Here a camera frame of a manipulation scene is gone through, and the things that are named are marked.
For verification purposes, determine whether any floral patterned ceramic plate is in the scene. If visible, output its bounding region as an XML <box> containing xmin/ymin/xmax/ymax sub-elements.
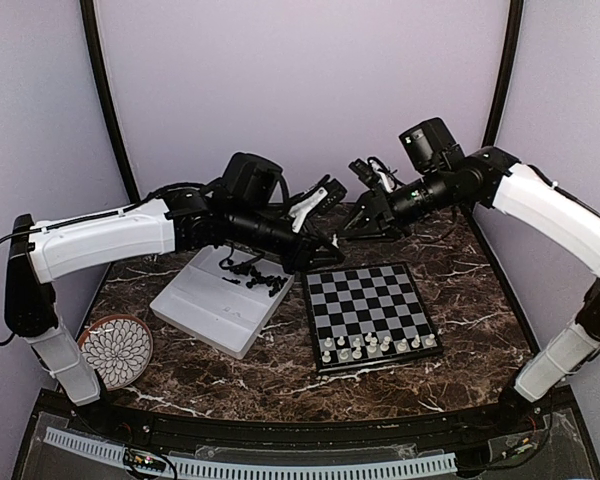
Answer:
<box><xmin>78</xmin><ymin>314</ymin><xmax>153</xmax><ymax>391</ymax></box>

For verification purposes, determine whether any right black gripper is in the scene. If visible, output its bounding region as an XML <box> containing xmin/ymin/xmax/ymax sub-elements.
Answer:
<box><xmin>336</xmin><ymin>165</ymin><xmax>456</xmax><ymax>242</ymax></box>

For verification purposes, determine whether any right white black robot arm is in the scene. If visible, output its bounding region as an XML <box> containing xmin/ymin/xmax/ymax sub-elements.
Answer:
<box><xmin>339</xmin><ymin>117</ymin><xmax>600</xmax><ymax>434</ymax></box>

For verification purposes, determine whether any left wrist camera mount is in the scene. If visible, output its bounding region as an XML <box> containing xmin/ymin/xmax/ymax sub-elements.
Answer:
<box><xmin>288</xmin><ymin>175</ymin><xmax>347</xmax><ymax>233</ymax></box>

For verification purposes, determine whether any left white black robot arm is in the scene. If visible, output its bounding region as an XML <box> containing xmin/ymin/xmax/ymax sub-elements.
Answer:
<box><xmin>3</xmin><ymin>152</ymin><xmax>347</xmax><ymax>436</ymax></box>

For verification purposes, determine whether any pile of black chess pieces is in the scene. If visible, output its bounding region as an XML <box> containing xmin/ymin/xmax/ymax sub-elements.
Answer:
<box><xmin>220</xmin><ymin>263</ymin><xmax>287</xmax><ymax>298</ymax></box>

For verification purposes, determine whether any black white chessboard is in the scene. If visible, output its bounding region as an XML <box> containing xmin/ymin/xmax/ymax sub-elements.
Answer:
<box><xmin>302</xmin><ymin>262</ymin><xmax>444</xmax><ymax>374</ymax></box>

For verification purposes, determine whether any white slotted cable duct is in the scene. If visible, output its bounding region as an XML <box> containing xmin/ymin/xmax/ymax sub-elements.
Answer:
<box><xmin>43</xmin><ymin>427</ymin><xmax>458</xmax><ymax>479</ymax></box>

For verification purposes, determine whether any black frame post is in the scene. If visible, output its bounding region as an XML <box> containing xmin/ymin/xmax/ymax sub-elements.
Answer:
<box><xmin>79</xmin><ymin>0</ymin><xmax>140</xmax><ymax>202</ymax></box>
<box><xmin>481</xmin><ymin>0</ymin><xmax>525</xmax><ymax>147</ymax></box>

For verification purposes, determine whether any white plastic divided tray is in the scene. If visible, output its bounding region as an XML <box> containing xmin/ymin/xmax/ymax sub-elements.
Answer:
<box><xmin>150</xmin><ymin>246</ymin><xmax>294</xmax><ymax>359</ymax></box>

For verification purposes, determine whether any right black frame post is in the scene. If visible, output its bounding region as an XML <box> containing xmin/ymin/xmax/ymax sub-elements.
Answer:
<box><xmin>481</xmin><ymin>0</ymin><xmax>525</xmax><ymax>147</ymax></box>

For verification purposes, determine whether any black front rail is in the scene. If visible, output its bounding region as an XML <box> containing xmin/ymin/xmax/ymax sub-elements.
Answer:
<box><xmin>29</xmin><ymin>387</ymin><xmax>576</xmax><ymax>454</ymax></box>

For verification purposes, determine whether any left black frame post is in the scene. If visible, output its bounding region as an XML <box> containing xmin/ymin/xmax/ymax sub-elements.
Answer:
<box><xmin>79</xmin><ymin>0</ymin><xmax>140</xmax><ymax>202</ymax></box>

